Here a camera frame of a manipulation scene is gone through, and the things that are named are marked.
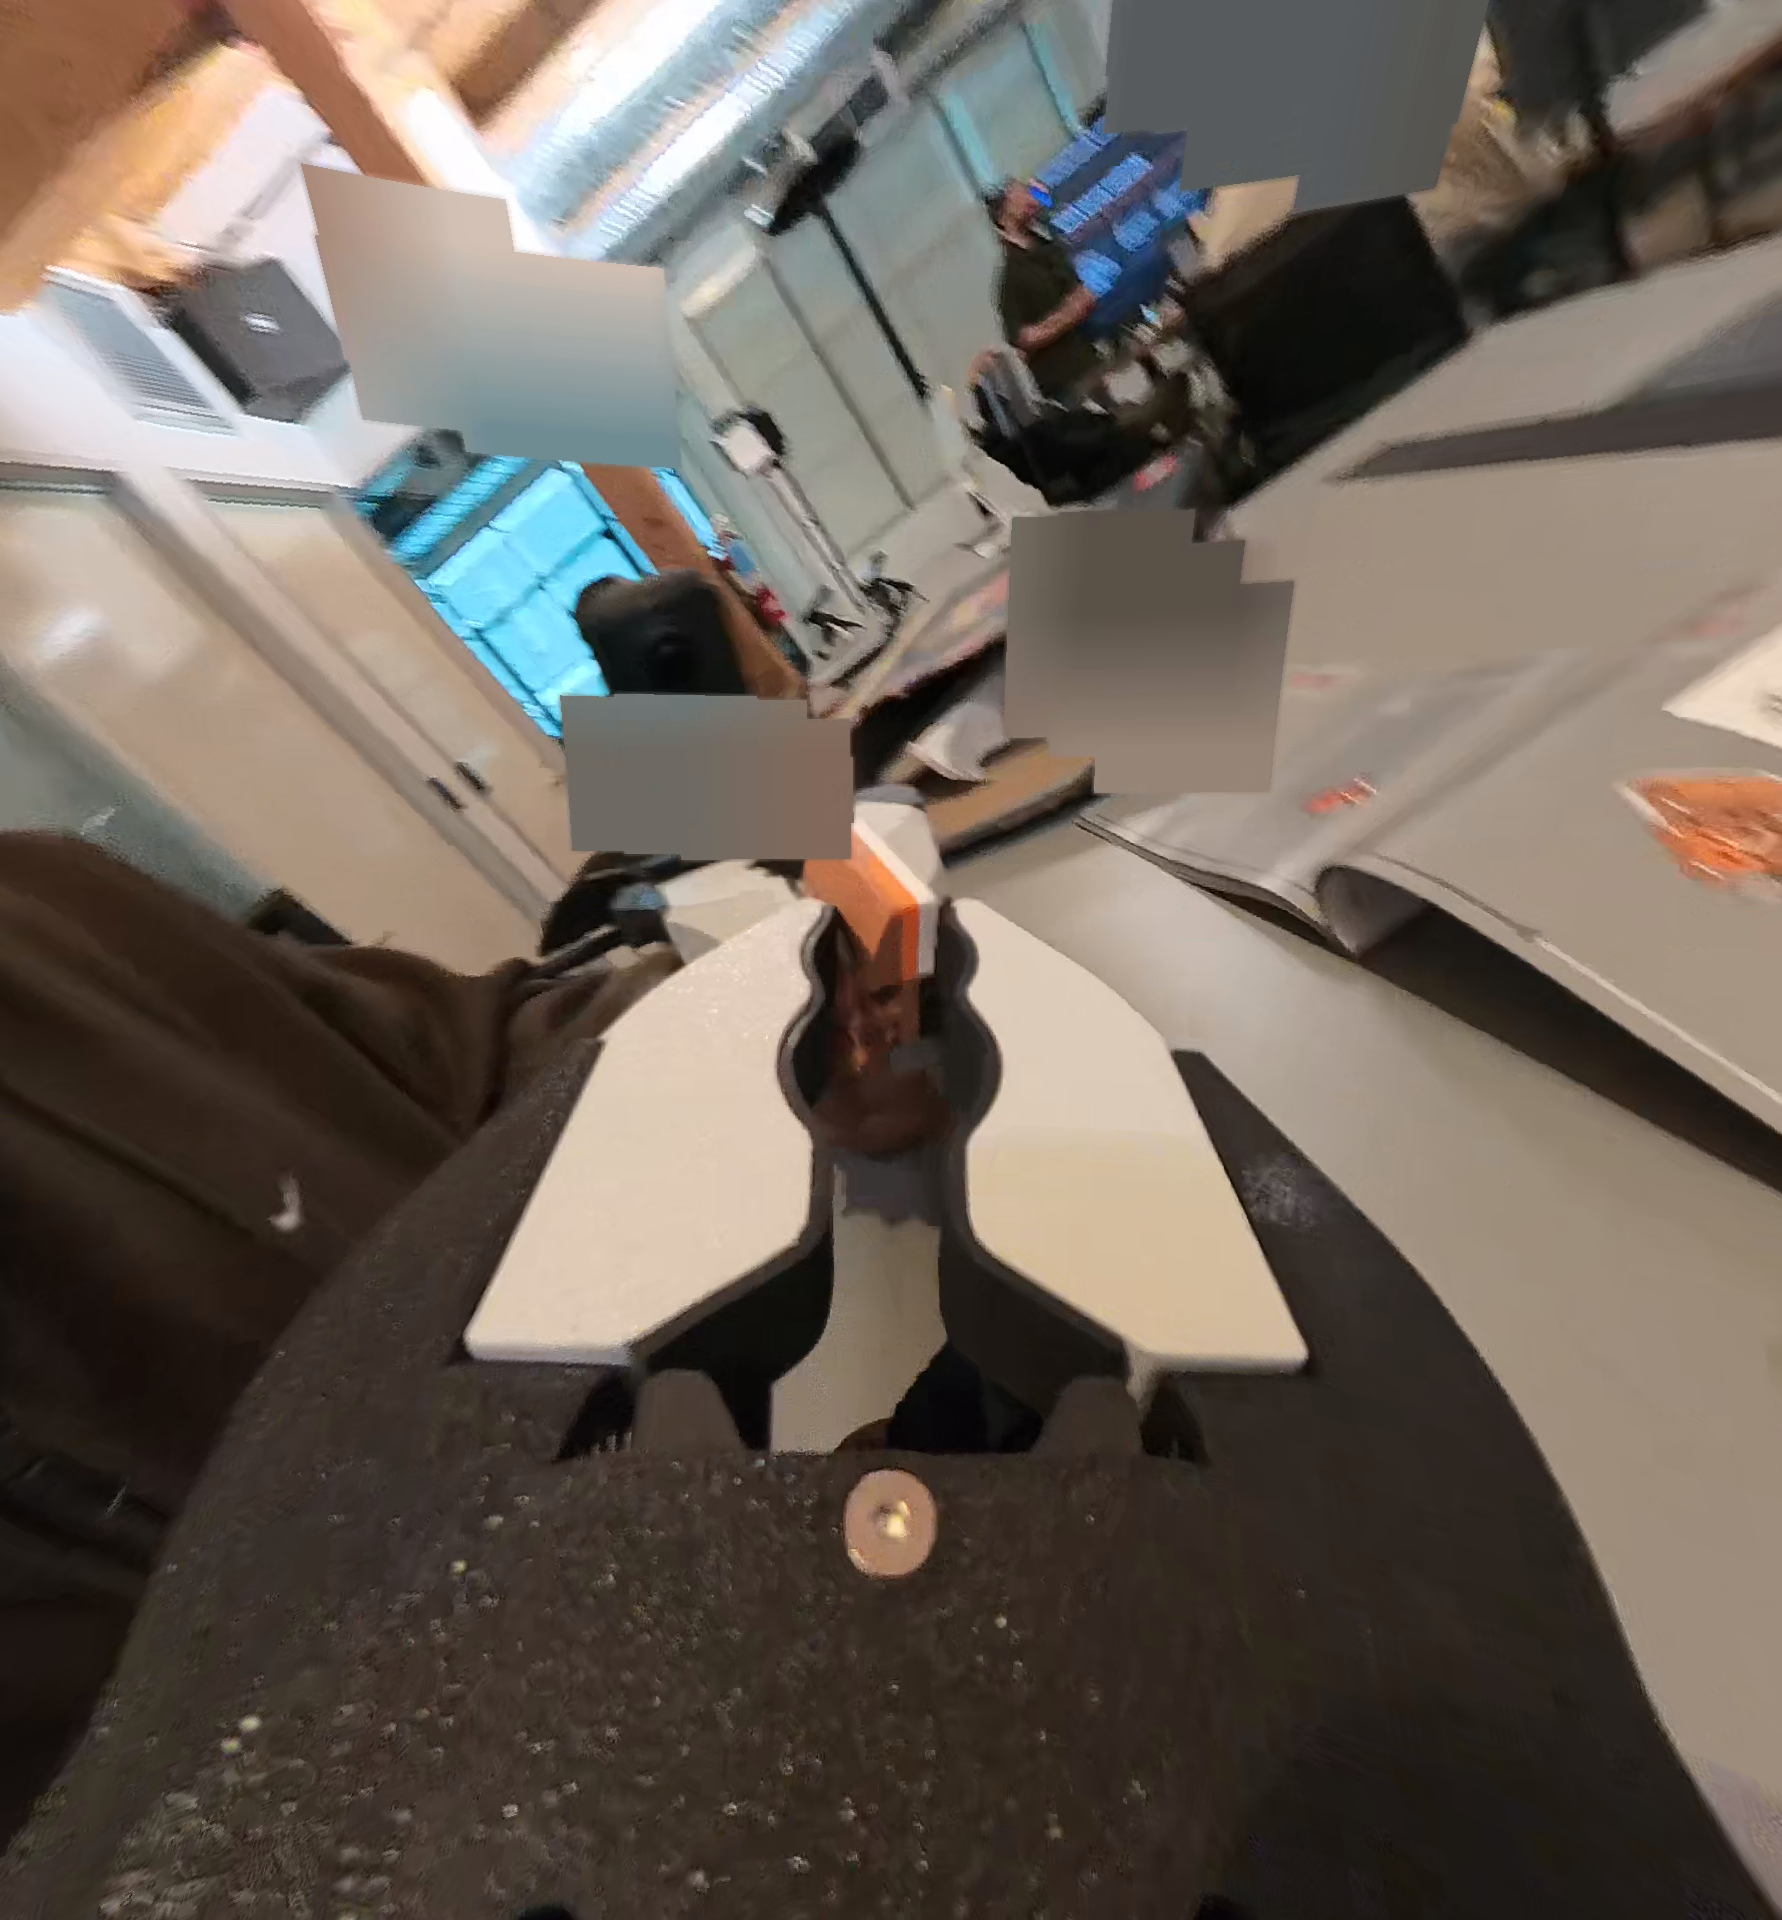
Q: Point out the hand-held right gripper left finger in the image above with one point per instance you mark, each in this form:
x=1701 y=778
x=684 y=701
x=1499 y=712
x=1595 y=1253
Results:
x=652 y=1185

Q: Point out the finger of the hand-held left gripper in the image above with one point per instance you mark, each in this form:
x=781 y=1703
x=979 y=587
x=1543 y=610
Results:
x=893 y=839
x=735 y=900

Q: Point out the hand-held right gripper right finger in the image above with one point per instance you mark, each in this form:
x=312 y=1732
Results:
x=1115 y=1185

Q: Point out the small orange brown brick assembly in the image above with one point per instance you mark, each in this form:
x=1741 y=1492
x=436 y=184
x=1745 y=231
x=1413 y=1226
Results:
x=861 y=900

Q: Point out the grey instruction booklet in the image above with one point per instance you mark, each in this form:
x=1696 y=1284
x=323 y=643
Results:
x=1507 y=871

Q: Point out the person's left forearm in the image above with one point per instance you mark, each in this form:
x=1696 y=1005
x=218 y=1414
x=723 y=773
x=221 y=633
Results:
x=308 y=1021

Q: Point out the grey desk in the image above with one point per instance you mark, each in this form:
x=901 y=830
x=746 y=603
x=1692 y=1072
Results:
x=1356 y=1275

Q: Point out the black box device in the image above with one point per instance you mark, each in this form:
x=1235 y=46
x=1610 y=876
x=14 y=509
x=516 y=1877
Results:
x=254 y=338

